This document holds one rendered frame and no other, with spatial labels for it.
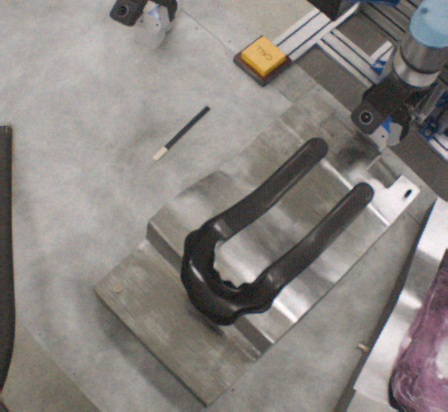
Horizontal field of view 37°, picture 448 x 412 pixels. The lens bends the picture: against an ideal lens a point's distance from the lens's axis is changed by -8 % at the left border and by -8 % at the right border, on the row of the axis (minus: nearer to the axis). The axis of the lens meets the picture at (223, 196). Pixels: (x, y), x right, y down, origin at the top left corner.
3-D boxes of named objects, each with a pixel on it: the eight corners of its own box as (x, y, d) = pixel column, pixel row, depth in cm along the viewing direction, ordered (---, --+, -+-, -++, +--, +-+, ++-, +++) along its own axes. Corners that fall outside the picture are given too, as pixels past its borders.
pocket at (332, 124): (331, 119, 124) (335, 109, 120) (353, 139, 123) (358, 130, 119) (315, 134, 122) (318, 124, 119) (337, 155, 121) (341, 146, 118)
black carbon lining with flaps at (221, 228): (312, 137, 120) (322, 110, 112) (380, 202, 117) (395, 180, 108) (159, 275, 110) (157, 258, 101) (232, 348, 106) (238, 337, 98)
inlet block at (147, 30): (170, -4, 138) (170, -20, 133) (191, 5, 138) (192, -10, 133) (134, 40, 134) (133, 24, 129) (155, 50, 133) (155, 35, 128)
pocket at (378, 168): (376, 161, 121) (381, 152, 118) (397, 182, 120) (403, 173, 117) (360, 177, 120) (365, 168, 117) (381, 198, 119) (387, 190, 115)
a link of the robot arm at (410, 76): (426, 83, 101) (386, 48, 102) (418, 98, 105) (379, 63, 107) (454, 56, 103) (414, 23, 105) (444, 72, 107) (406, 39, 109)
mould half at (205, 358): (303, 112, 130) (315, 75, 118) (405, 209, 124) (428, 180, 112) (95, 296, 115) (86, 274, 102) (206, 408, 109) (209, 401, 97)
